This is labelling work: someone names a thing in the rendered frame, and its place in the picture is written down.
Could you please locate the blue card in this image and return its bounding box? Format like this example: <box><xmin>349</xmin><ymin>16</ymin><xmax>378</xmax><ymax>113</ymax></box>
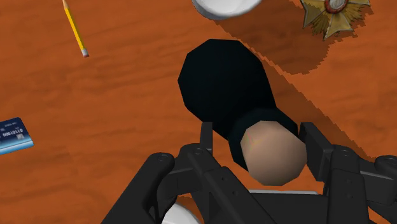
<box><xmin>0</xmin><ymin>116</ymin><xmax>35</xmax><ymax>156</ymax></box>

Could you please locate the white round dish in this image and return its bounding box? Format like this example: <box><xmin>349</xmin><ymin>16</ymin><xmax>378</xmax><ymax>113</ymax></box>
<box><xmin>191</xmin><ymin>0</ymin><xmax>265</xmax><ymax>21</ymax></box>

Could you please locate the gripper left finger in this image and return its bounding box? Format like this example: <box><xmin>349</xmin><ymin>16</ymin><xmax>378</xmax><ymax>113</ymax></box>
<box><xmin>101</xmin><ymin>122</ymin><xmax>277</xmax><ymax>224</ymax></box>

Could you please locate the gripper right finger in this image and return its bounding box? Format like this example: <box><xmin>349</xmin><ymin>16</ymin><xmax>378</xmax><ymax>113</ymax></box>
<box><xmin>298</xmin><ymin>122</ymin><xmax>397</xmax><ymax>224</ymax></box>

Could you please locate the gold star medal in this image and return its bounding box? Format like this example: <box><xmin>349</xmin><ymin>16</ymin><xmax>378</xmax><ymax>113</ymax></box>
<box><xmin>299</xmin><ymin>0</ymin><xmax>372</xmax><ymax>41</ymax></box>

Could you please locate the black bottle with tan cork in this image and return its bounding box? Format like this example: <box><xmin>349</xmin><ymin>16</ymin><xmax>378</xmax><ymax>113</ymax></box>
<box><xmin>177</xmin><ymin>38</ymin><xmax>309</xmax><ymax>187</ymax></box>

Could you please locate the white round object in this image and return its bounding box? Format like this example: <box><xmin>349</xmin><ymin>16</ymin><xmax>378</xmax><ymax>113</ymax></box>
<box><xmin>161</xmin><ymin>202</ymin><xmax>202</xmax><ymax>224</ymax></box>

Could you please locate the yellow pencil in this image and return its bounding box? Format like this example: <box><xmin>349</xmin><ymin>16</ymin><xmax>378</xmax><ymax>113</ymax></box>
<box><xmin>62</xmin><ymin>0</ymin><xmax>90</xmax><ymax>59</ymax></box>

